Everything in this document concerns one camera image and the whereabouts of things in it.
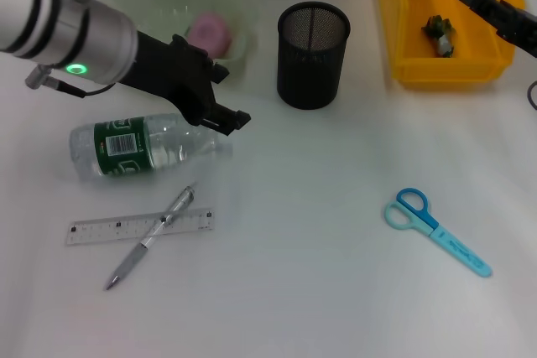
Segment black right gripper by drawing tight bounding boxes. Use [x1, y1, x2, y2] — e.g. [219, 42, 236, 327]
[455, 0, 537, 60]

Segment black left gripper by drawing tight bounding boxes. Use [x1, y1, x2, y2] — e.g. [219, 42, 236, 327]
[125, 33, 252, 137]

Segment pink toy peach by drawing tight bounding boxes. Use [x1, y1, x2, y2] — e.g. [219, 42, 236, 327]
[187, 13, 234, 58]

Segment clear water bottle green label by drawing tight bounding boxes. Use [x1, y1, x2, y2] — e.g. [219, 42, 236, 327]
[69, 113, 234, 182]

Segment blue scissors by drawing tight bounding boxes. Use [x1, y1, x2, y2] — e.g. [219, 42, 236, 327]
[383, 187, 493, 278]

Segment black mesh pen holder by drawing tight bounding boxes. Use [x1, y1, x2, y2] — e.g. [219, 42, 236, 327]
[275, 1, 352, 111]

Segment silver ballpoint pen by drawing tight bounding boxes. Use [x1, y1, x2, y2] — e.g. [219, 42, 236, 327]
[103, 181, 201, 291]

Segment clear plastic ruler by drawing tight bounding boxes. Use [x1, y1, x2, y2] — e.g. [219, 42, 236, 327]
[65, 206, 216, 246]

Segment yellow plastic bin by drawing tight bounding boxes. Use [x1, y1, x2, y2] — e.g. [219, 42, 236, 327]
[376, 0, 528, 91]

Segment green translucent plastic bowl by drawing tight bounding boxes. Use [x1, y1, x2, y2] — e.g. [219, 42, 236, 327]
[98, 0, 260, 91]

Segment left gripper dark cable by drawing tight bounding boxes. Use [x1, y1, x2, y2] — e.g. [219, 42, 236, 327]
[24, 65, 117, 100]

